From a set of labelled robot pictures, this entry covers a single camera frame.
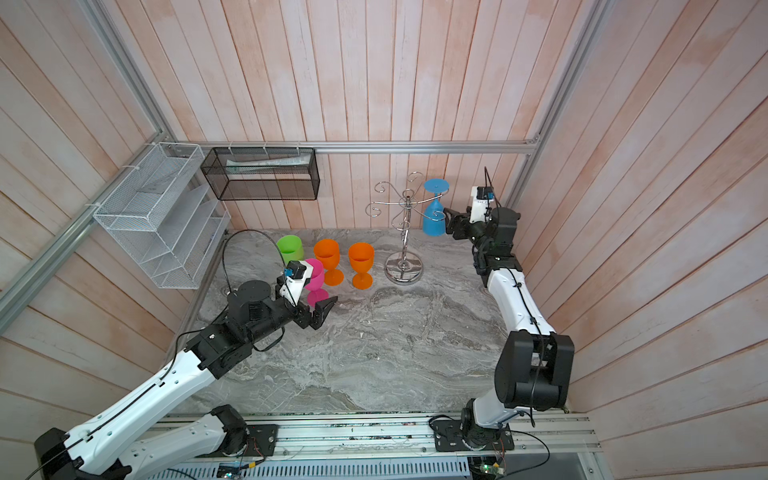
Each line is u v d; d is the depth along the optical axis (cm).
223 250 115
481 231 72
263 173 101
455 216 73
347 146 98
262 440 74
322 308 61
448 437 73
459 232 74
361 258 94
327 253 96
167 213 73
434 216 79
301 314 61
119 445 41
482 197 69
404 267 107
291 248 101
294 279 58
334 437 75
